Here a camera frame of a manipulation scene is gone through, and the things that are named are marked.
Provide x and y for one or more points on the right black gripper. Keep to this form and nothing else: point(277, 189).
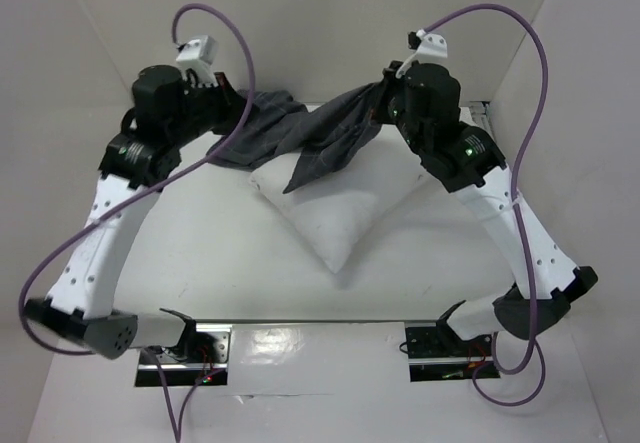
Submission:
point(388, 89)

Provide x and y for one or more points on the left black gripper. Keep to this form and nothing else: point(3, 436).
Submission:
point(223, 91)

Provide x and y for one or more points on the dark grey checked pillowcase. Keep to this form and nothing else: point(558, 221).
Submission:
point(326, 139)

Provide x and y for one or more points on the white pillow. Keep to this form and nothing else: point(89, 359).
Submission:
point(335, 211)

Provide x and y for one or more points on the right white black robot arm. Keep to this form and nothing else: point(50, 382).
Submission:
point(468, 163)

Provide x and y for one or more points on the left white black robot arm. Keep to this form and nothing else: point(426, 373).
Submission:
point(79, 307)

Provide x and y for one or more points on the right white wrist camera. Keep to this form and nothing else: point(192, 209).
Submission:
point(425, 48)

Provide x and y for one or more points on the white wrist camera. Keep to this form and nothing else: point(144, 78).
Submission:
point(198, 55)
point(425, 48)

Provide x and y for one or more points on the aluminium rail at table edge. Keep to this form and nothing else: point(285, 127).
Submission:
point(480, 116)

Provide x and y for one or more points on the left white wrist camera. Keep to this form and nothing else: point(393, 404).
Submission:
point(198, 55)

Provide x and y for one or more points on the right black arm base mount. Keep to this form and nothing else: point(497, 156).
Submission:
point(437, 355)

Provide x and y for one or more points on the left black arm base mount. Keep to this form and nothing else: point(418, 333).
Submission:
point(202, 358)

